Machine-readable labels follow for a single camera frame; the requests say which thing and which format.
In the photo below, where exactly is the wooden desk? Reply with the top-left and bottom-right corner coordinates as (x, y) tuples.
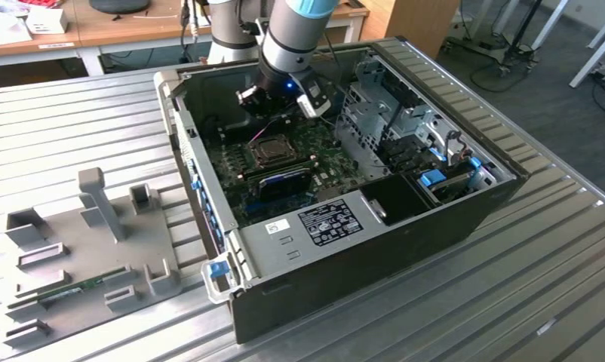
(0, 0), (371, 80)

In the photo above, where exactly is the blue case latch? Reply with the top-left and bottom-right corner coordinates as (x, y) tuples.
(205, 262), (230, 282)

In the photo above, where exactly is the metal drive cage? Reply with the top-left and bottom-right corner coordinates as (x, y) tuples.
(337, 51), (501, 189)

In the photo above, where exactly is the metal socket cover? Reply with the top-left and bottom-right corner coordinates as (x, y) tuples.
(248, 136), (301, 169)

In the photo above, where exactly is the blue disk carrier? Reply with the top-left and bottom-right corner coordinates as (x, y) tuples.
(415, 169), (447, 190)

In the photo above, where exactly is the grey parts rack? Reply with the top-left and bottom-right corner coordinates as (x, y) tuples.
(2, 167), (185, 350)

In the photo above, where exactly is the metal locking lever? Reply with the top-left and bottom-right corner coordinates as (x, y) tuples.
(246, 119), (277, 145)

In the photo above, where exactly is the white cardboard box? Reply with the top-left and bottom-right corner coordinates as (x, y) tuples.
(23, 8), (70, 35)

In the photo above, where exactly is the graphics card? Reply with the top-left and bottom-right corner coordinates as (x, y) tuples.
(254, 168), (313, 204)

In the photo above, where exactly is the green motherboard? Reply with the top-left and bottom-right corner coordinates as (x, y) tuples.
(202, 116), (383, 223)

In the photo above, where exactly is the white table leg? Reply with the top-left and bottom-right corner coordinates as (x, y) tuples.
(530, 0), (570, 52)
(567, 18), (605, 90)

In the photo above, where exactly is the open black PC case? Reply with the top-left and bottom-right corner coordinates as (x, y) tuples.
(153, 36), (530, 345)

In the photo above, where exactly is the wooden cabinet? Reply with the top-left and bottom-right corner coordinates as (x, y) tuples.
(361, 0), (459, 60)

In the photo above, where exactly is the CPU with silver top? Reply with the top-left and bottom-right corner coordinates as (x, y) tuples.
(258, 141), (288, 159)

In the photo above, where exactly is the green RAM stick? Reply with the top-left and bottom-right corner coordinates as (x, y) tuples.
(240, 161), (316, 181)
(34, 268), (126, 305)

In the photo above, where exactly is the black wheeled stand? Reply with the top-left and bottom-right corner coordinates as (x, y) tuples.
(492, 0), (544, 76)

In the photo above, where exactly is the CPU socket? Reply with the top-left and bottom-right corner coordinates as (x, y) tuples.
(244, 135), (304, 170)

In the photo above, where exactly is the blue expansion slot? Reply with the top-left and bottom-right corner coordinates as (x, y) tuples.
(242, 201), (273, 218)

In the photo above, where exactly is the dark round object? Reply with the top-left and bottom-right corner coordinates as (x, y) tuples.
(87, 0), (152, 14)

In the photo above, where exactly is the small black camera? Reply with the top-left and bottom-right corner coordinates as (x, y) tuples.
(234, 87), (260, 110)

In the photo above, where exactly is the grey power supply unit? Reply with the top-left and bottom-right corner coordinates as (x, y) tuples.
(226, 190), (385, 282)

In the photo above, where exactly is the white plastic bag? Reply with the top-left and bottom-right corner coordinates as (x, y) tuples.
(0, 7), (34, 49)

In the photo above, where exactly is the black cable loop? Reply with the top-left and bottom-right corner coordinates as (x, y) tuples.
(200, 112), (222, 135)

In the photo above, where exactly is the white grey webcam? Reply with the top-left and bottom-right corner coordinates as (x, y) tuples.
(288, 73), (332, 118)

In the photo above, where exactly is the grey power cable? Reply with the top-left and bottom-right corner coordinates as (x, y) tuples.
(444, 130), (472, 167)

